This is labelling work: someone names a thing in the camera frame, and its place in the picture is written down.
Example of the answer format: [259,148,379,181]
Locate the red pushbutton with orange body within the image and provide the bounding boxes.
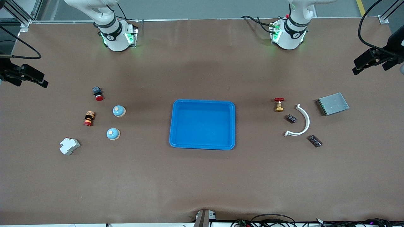
[84,111,96,127]

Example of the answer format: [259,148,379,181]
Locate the grey metal box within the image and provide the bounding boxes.
[316,92,350,116]

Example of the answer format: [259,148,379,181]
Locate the black left arm base cable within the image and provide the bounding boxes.
[241,15,278,33]

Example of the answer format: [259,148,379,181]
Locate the aluminium frame post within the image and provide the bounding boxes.
[378,0,404,25]
[0,0,43,33]

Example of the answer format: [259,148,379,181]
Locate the blue plastic tray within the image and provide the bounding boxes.
[169,99,236,150]

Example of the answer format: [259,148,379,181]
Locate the long dark electrolytic capacitor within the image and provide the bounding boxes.
[308,135,323,148]

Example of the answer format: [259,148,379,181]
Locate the white curved plastic clamp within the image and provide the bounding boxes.
[284,104,311,137]

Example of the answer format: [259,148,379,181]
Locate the silver table edge rail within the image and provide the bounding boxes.
[30,16,381,23]

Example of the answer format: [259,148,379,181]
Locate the tangled cable bundle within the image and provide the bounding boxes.
[230,214,404,227]

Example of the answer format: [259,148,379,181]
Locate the brown table mat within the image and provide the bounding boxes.
[0,17,404,223]

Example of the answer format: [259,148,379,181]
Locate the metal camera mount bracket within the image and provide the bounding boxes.
[193,209,217,227]

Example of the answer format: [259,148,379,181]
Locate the white circuit breaker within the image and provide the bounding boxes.
[60,137,81,155]

